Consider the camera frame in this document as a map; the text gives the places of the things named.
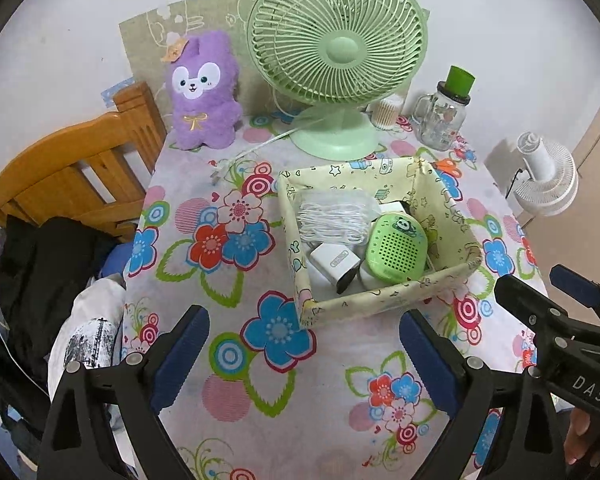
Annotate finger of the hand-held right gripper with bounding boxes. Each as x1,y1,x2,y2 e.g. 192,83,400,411
552,266,600,333
497,275,581,356

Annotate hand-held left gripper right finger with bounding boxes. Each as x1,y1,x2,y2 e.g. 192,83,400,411
399,309,571,480

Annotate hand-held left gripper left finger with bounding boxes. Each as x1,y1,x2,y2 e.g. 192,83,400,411
37,304,211,480

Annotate yellow patterned storage box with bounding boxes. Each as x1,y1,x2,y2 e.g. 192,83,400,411
277,156,483,331

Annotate green panda speaker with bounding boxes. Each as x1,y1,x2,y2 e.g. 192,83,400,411
364,212,431,283

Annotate white charger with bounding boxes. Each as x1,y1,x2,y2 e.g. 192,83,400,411
307,242,363,286

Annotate person's right hand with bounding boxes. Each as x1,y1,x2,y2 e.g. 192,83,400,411
565,410,600,466

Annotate beige door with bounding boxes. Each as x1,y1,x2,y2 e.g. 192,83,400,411
520,60,600,291

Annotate white printed cloth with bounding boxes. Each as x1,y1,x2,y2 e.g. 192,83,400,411
47,275,128,411

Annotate floral tablecloth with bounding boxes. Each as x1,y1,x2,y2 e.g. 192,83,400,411
121,110,553,480

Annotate white clip fan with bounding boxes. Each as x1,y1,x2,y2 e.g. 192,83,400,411
505,131,579,217

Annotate black clothing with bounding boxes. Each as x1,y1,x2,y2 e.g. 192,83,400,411
0,215,126,361

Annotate glass jar with green lid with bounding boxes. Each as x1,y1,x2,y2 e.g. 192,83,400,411
412,65,477,150

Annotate wooden chair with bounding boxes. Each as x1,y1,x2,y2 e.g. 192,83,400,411
0,81,168,241

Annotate cotton swab container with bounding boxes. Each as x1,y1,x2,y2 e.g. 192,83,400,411
375,97,403,131

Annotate purple plush toy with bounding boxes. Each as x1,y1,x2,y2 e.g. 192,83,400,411
161,30,243,152

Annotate blue paper sheet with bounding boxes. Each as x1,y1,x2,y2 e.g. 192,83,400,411
101,76,136,106

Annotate green desk fan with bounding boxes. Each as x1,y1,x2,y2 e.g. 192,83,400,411
246,0,428,160

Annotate black power cable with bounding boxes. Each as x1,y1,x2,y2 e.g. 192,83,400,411
505,167,526,196

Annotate white fan cable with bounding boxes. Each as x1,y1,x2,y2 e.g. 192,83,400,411
210,125,306,183

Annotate beige cartoon wall sheet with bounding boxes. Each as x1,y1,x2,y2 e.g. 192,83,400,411
118,0,281,116

